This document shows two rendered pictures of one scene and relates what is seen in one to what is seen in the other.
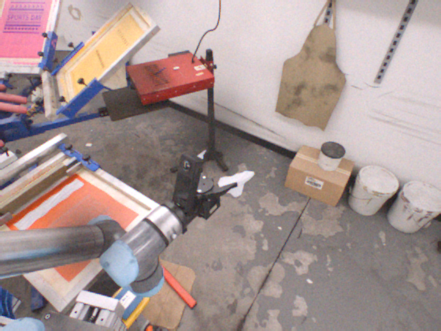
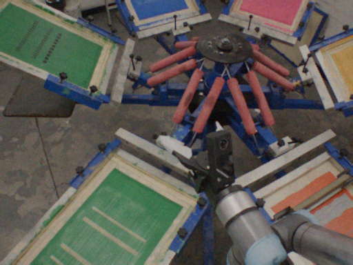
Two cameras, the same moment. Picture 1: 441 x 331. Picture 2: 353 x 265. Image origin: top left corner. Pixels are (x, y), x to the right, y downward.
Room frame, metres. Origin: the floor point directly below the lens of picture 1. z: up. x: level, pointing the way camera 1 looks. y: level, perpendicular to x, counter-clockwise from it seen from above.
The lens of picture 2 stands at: (0.05, 1.25, 2.20)
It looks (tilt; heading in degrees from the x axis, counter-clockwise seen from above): 49 degrees down; 28
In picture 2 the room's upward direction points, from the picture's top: straight up
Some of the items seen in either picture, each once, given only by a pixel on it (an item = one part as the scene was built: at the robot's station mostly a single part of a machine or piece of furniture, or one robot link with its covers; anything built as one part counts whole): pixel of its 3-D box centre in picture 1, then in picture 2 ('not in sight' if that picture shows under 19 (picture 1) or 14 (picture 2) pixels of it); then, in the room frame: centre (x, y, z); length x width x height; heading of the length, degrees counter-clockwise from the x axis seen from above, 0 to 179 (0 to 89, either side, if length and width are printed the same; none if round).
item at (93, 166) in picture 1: (81, 161); (349, 172); (1.15, 0.82, 0.98); 0.30 x 0.05 x 0.07; 56
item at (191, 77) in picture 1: (172, 76); not in sight; (2.00, 0.38, 1.06); 0.61 x 0.46 x 0.12; 116
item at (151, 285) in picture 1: (139, 268); not in sight; (0.26, 0.18, 1.56); 0.11 x 0.08 x 0.11; 51
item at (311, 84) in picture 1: (313, 68); not in sight; (2.11, -0.76, 1.06); 0.53 x 0.07 x 1.05; 56
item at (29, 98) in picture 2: not in sight; (111, 97); (1.08, 2.26, 0.91); 1.34 x 0.40 x 0.08; 116
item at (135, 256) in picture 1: (134, 252); not in sight; (0.24, 0.16, 1.65); 0.11 x 0.08 x 0.09; 141
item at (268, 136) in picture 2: not in sight; (271, 144); (1.10, 1.25, 1.02); 0.17 x 0.06 x 0.05; 56
